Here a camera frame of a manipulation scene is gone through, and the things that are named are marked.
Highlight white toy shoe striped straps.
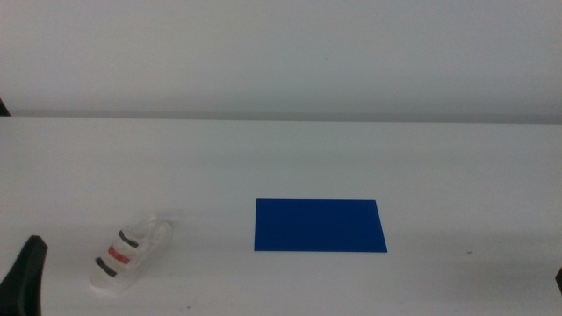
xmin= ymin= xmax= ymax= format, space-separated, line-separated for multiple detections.
xmin=89 ymin=213 xmax=174 ymax=295

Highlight blue rectangular mat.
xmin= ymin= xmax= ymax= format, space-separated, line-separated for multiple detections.
xmin=254 ymin=197 xmax=389 ymax=254

